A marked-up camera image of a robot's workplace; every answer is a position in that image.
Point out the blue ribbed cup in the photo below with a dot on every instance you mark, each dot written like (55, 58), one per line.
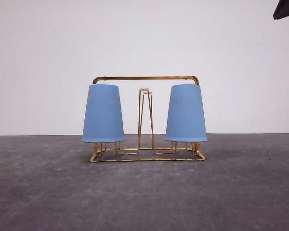
(103, 120)
(186, 119)

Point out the gold wire cup rack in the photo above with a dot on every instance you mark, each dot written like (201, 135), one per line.
(143, 91)

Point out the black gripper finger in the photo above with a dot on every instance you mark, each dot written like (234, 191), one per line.
(282, 9)

